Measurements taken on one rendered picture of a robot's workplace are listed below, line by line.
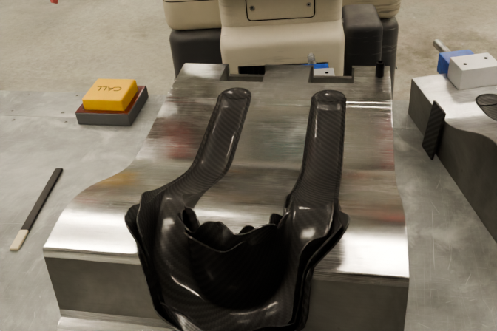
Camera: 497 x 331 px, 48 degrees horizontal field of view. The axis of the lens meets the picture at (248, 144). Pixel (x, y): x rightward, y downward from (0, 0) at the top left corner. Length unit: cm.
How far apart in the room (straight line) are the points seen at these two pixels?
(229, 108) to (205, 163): 10
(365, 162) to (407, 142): 18
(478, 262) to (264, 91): 29
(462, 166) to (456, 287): 15
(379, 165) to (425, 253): 10
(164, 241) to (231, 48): 60
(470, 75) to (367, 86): 14
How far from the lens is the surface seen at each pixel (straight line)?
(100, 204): 46
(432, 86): 74
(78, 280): 45
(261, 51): 101
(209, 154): 58
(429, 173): 69
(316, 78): 71
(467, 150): 64
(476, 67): 74
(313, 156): 57
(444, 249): 60
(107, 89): 83
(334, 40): 101
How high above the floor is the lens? 122
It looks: 35 degrees down
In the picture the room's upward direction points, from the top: 5 degrees counter-clockwise
